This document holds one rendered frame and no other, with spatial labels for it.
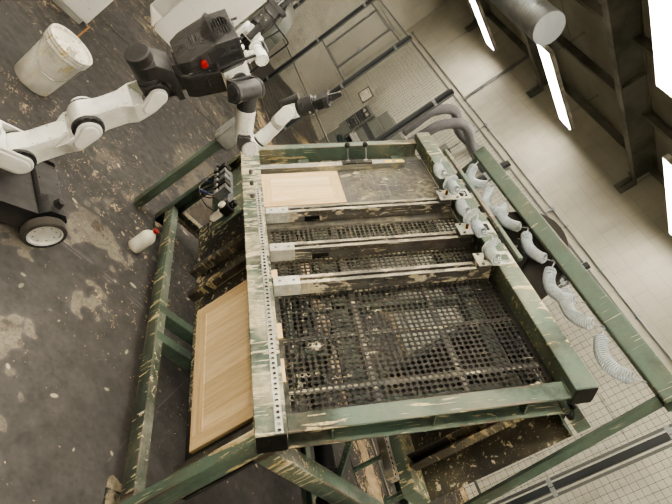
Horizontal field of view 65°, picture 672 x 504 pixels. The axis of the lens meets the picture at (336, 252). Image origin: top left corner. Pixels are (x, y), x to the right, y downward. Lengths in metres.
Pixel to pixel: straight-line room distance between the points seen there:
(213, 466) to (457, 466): 1.14
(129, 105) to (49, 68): 1.24
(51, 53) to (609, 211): 6.91
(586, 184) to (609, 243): 1.05
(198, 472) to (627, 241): 6.73
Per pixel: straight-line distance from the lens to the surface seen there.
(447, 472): 2.68
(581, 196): 8.42
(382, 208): 3.01
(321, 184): 3.28
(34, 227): 2.83
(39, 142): 2.76
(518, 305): 2.55
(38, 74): 3.84
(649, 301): 7.57
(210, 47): 2.47
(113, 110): 2.65
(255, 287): 2.48
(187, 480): 2.20
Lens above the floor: 1.83
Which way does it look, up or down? 14 degrees down
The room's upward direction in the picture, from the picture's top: 58 degrees clockwise
